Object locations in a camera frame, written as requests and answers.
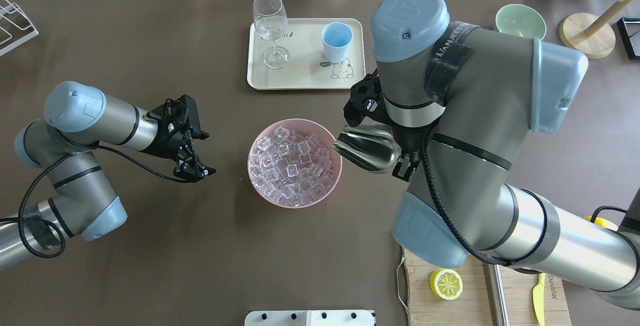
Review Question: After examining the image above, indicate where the steel muddler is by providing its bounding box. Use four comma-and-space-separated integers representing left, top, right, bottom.
483, 263, 510, 326

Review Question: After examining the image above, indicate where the yellow plastic knife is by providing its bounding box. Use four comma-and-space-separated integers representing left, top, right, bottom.
531, 272, 546, 326

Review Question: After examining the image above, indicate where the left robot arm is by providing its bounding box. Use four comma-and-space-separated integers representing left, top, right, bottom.
0, 81, 216, 271

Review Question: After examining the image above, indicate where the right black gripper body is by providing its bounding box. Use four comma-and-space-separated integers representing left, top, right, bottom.
342, 69, 421, 183

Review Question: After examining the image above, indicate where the cream serving tray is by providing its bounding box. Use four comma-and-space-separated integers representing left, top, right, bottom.
246, 17, 366, 91

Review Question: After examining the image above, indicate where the blue plastic cup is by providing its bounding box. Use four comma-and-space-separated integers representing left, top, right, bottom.
321, 22, 354, 63

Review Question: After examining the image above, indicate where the black frame tray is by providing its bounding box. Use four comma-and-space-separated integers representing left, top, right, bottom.
615, 17, 640, 60

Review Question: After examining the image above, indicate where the bamboo cutting board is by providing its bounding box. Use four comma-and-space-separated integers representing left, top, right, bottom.
396, 246, 572, 326

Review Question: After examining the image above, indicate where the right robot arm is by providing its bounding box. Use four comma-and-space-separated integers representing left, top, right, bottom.
343, 0, 639, 311

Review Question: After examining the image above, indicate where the green ceramic bowl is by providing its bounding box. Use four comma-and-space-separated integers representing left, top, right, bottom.
493, 3, 547, 39

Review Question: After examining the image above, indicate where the wooden stand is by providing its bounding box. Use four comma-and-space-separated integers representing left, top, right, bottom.
558, 0, 634, 59

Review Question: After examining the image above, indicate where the half lemon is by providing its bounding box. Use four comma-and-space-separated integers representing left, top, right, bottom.
429, 268, 464, 301

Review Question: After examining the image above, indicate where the white wire cup rack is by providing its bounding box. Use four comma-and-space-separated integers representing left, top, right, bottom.
0, 0, 39, 56

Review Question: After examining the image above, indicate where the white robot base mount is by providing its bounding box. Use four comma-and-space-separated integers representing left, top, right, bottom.
244, 310, 377, 326

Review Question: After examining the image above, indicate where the clear wine glass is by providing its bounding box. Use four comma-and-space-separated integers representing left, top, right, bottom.
253, 0, 290, 69

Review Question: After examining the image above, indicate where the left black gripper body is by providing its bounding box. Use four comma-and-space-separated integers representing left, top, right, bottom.
142, 95, 192, 161

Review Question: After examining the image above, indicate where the metal ice scoop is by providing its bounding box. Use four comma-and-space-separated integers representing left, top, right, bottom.
332, 122, 402, 174

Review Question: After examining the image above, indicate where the pink bowl of ice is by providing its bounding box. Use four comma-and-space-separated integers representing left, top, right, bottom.
247, 118, 343, 209

